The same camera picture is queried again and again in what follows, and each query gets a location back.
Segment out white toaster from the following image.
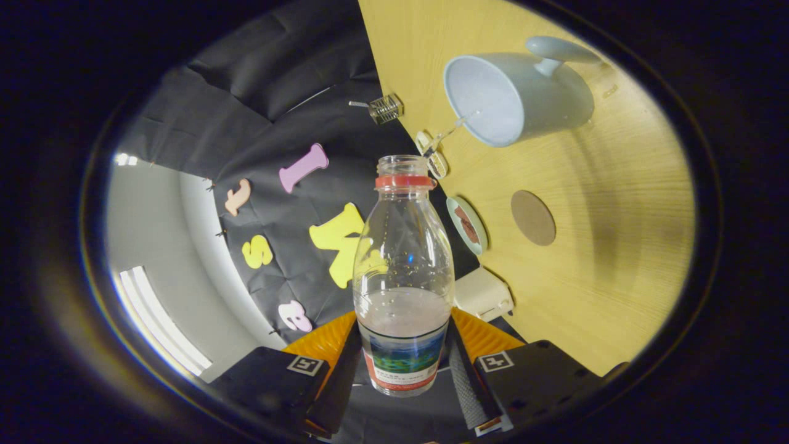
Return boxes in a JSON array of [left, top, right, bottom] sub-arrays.
[[454, 266, 515, 323]]

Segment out pale green plate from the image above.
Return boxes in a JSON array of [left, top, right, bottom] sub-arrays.
[[446, 197, 489, 256]]

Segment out clear plastic juice bottle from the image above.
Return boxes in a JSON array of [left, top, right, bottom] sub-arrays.
[[352, 154, 456, 398]]

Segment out brown round coaster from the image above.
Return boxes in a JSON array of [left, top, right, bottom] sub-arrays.
[[510, 190, 557, 247]]

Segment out wooden table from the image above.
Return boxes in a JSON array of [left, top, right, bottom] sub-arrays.
[[358, 0, 697, 377]]

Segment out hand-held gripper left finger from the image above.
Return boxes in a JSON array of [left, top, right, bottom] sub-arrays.
[[210, 310, 370, 440]]

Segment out large ceiling light panel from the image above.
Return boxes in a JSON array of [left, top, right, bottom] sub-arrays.
[[114, 265, 213, 377]]

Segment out white divided snack tray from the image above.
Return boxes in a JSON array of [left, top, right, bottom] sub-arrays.
[[415, 129, 449, 181]]

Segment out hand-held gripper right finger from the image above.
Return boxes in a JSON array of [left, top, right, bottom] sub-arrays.
[[444, 306, 629, 438]]

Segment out white cup with handle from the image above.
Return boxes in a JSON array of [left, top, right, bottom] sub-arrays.
[[443, 35, 602, 148]]

